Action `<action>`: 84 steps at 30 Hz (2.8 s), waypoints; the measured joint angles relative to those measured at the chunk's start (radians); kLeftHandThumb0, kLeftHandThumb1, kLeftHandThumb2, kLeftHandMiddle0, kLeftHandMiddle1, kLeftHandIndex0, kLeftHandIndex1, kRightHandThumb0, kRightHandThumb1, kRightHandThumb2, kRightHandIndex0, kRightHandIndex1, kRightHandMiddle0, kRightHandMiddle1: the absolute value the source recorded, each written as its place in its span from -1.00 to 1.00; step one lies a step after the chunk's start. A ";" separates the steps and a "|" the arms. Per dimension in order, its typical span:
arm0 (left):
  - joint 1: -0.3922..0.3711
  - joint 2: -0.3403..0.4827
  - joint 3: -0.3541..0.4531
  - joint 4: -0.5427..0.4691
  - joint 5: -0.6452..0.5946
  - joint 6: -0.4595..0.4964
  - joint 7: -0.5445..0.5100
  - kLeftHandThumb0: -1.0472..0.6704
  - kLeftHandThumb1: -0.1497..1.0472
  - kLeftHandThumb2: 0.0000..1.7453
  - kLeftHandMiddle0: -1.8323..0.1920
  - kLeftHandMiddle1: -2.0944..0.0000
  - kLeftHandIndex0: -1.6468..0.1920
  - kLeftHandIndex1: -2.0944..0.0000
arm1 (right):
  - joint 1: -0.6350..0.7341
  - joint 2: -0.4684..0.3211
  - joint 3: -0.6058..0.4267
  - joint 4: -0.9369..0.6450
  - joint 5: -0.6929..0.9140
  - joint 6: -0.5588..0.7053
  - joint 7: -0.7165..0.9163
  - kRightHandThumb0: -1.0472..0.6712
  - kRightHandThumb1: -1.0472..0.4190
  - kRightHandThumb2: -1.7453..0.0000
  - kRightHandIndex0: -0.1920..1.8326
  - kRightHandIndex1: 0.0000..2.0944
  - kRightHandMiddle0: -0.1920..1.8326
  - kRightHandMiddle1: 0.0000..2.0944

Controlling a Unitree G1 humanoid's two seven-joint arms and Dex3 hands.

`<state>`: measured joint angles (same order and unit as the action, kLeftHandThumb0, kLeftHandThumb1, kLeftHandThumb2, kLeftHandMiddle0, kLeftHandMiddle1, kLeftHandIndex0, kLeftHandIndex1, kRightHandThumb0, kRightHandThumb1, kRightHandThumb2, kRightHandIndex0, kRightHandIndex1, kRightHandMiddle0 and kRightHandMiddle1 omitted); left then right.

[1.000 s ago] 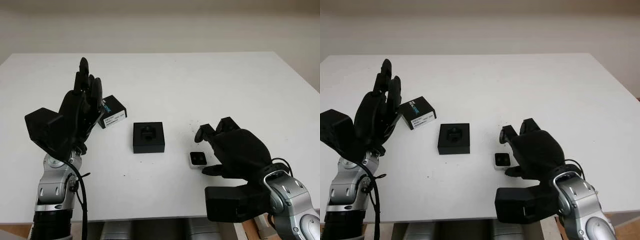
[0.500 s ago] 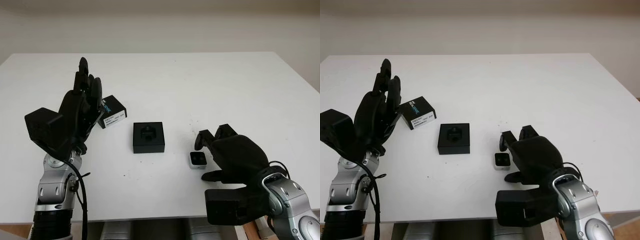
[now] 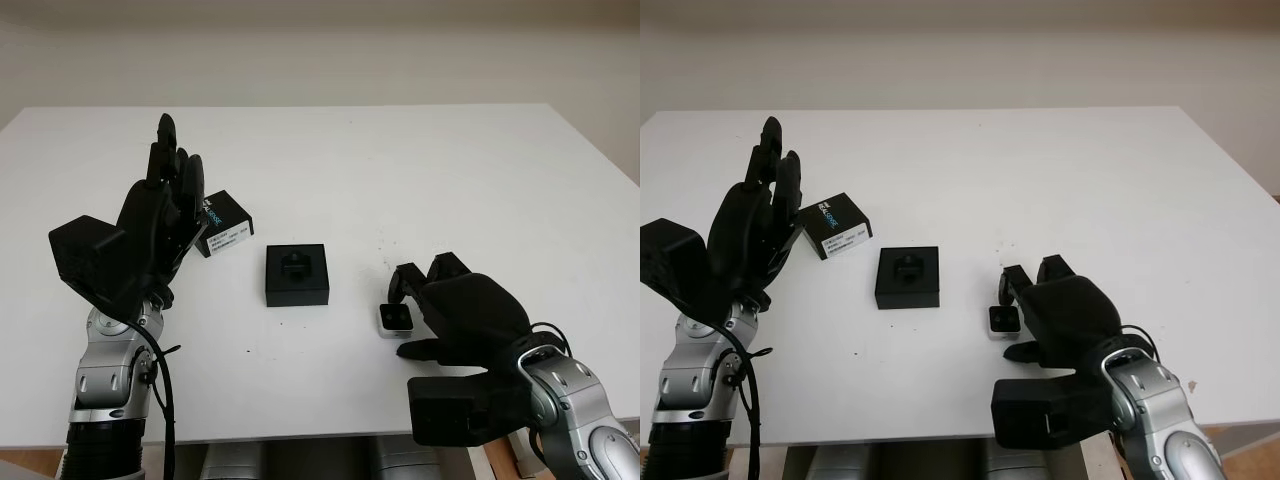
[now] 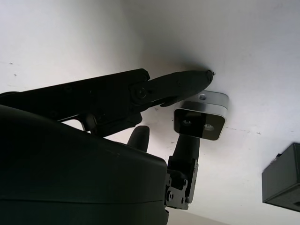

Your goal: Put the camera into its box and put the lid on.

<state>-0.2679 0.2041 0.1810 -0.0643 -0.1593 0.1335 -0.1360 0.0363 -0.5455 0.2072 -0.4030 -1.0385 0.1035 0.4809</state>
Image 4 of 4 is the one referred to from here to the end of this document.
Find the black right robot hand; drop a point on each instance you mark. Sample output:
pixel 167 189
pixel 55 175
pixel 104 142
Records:
pixel 70 168

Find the small silver depth camera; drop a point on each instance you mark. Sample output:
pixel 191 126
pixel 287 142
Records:
pixel 201 122

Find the black camera box base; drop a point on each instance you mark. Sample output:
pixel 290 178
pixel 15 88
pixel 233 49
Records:
pixel 286 180

